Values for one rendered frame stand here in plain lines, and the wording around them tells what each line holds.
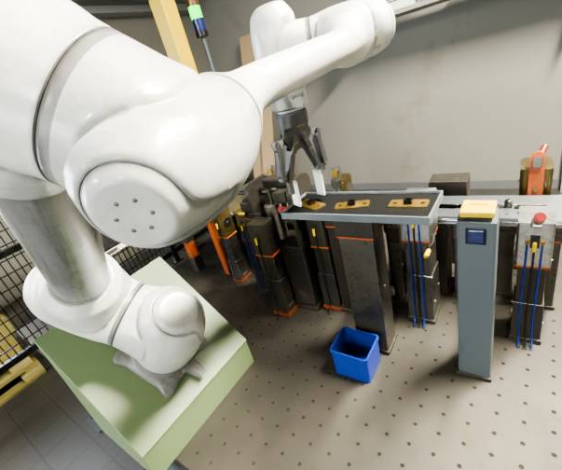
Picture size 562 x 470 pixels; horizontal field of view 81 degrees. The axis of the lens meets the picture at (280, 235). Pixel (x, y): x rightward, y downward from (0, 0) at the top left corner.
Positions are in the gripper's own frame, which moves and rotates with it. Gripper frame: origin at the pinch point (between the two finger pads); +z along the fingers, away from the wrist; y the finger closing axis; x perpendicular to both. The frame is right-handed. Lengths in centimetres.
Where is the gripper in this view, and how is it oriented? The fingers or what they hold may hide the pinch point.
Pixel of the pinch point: (308, 189)
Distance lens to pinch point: 87.6
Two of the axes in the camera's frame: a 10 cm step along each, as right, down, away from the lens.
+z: 2.4, 8.7, 4.3
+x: -5.1, -2.6, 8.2
